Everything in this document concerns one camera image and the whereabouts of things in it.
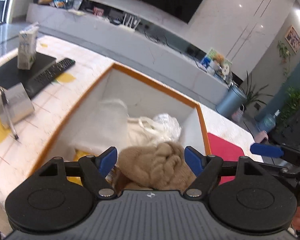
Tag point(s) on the red box lid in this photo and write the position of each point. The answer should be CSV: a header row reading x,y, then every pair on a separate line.
x,y
224,149

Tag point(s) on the black remote control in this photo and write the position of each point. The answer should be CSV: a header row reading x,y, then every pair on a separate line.
x,y
39,82

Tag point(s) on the water bottle jug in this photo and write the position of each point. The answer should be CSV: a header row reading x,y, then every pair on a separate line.
x,y
268,123

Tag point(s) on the black notebook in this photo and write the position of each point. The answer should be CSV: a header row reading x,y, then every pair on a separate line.
x,y
10,75

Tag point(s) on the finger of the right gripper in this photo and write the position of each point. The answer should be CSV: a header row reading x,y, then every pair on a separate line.
x,y
284,152

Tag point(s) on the white marble tv bench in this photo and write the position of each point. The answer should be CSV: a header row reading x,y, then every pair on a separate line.
x,y
133,46

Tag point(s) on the teddy bear bouquet box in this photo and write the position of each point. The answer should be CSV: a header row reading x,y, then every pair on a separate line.
x,y
216,64

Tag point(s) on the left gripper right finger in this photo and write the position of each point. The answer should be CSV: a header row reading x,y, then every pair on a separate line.
x,y
207,171

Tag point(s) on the tall floor plant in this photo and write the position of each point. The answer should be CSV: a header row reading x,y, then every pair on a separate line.
x,y
252,93

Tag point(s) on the lace tablecloth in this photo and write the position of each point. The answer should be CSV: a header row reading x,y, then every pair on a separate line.
x,y
17,157

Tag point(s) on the brown plush scarf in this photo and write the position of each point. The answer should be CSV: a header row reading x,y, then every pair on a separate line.
x,y
160,167

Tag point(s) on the hanging vine plant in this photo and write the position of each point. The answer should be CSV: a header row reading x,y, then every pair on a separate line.
x,y
285,56

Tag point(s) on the framed wall picture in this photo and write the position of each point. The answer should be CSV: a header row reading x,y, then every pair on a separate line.
x,y
293,39

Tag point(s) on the blue grey trash bin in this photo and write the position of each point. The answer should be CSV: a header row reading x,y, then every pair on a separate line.
x,y
234,98

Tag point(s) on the milk carton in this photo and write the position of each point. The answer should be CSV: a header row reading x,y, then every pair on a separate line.
x,y
27,46

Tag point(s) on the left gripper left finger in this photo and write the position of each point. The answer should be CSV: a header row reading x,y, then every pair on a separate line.
x,y
94,170

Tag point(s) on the orange storage box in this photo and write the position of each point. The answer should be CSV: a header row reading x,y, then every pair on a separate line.
x,y
142,95

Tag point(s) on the clear plastic bag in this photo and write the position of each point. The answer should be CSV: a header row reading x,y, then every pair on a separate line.
x,y
160,128

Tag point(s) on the cream white towel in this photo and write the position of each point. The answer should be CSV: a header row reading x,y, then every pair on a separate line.
x,y
109,125

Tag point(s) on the silver metal box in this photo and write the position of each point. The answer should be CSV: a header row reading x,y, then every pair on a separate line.
x,y
15,105

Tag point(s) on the pastel woven bag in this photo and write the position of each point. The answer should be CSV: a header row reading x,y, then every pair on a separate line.
x,y
236,117

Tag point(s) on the pink slipper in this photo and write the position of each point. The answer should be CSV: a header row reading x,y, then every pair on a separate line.
x,y
261,137

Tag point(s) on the white wifi router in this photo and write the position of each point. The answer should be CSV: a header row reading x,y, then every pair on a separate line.
x,y
130,22

